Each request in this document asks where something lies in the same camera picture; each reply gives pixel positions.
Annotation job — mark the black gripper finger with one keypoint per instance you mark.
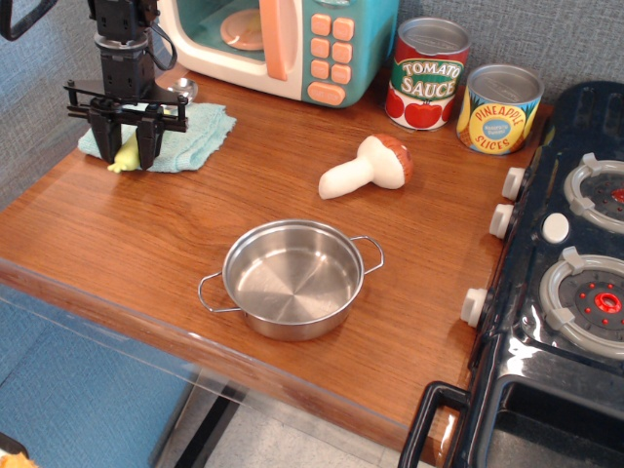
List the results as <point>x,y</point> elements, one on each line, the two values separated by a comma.
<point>149,135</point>
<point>107,131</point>

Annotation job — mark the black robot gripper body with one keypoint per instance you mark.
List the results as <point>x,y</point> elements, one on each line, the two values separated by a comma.
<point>127,91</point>

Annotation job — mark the yellow handled metal spoon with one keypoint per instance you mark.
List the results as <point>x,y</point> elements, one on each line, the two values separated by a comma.
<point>127,158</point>

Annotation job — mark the stainless steel pot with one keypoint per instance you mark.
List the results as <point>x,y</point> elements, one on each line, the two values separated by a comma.
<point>292,279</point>

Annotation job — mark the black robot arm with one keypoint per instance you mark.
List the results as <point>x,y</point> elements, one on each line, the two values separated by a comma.
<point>124,20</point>

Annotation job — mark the light blue folded cloth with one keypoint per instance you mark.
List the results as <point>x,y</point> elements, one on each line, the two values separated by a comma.
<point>208,128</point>

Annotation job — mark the toy microwave oven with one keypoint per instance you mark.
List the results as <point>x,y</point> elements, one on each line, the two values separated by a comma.
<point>322,52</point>

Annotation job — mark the toy mushroom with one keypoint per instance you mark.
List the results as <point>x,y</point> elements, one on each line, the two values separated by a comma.
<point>380,159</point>

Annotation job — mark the tomato sauce can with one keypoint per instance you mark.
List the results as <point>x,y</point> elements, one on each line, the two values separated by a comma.
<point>429,60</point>

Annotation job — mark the pineapple slices can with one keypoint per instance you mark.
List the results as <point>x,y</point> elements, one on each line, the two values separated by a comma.
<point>499,106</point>

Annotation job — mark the black toy stove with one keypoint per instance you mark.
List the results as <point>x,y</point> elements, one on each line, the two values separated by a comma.
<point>546,369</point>

